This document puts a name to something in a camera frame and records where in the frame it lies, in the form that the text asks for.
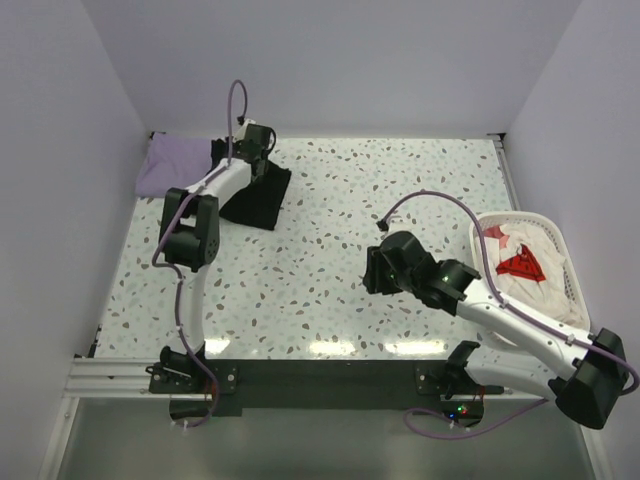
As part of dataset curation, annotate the black t shirt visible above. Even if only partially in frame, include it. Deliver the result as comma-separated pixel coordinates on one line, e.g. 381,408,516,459
203,139,291,231

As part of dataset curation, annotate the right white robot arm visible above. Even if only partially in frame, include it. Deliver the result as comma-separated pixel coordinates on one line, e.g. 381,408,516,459
363,231,630,430

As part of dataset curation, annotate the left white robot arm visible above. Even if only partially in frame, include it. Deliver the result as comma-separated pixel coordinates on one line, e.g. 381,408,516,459
152,121,291,392

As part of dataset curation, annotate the folded purple t shirt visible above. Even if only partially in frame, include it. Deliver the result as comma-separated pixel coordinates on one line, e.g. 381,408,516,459
135,132,212,198

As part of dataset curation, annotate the white red print t shirt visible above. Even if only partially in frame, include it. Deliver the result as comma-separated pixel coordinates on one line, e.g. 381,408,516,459
483,223,589,330

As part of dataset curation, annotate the white laundry basket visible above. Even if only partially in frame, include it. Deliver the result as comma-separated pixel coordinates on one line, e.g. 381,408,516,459
469,211,591,331

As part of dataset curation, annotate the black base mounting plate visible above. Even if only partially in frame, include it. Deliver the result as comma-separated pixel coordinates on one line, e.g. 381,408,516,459
146,355,504,420

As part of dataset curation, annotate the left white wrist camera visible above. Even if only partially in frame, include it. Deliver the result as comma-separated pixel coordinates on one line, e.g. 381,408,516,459
234,118,257,141

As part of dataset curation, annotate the aluminium frame rail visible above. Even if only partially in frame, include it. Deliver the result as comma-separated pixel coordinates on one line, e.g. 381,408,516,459
62,357,161,399

